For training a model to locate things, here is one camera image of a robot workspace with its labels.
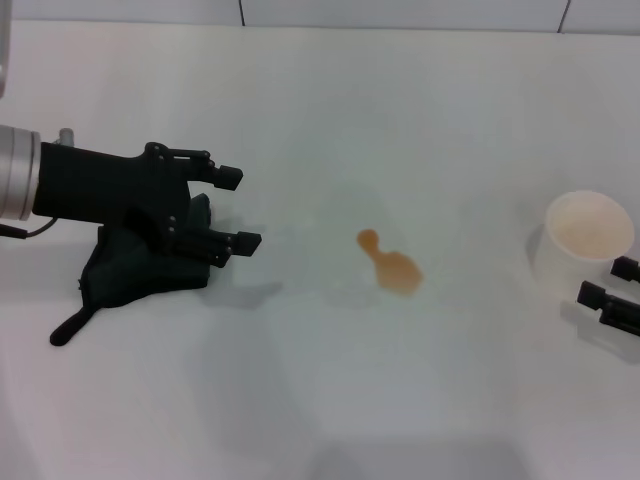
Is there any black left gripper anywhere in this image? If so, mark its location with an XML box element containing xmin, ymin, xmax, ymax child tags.
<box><xmin>32</xmin><ymin>141</ymin><xmax>264</xmax><ymax>269</ymax></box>

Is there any white paper cup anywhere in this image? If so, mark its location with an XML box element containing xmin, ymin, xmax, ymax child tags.
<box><xmin>529</xmin><ymin>188</ymin><xmax>635</xmax><ymax>294</ymax></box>

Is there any dark blue rag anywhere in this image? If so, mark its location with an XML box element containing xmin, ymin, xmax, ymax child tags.
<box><xmin>49</xmin><ymin>193</ymin><xmax>216</xmax><ymax>347</ymax></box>

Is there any orange brown liquid stain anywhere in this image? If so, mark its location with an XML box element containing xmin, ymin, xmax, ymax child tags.
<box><xmin>357</xmin><ymin>228</ymin><xmax>425</xmax><ymax>299</ymax></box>

